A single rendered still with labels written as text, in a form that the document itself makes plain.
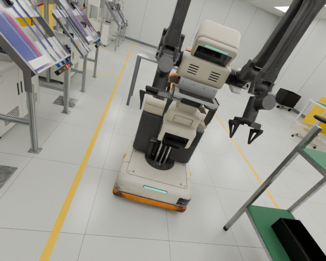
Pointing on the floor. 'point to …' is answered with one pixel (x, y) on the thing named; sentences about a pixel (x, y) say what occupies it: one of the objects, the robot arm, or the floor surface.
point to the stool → (316, 125)
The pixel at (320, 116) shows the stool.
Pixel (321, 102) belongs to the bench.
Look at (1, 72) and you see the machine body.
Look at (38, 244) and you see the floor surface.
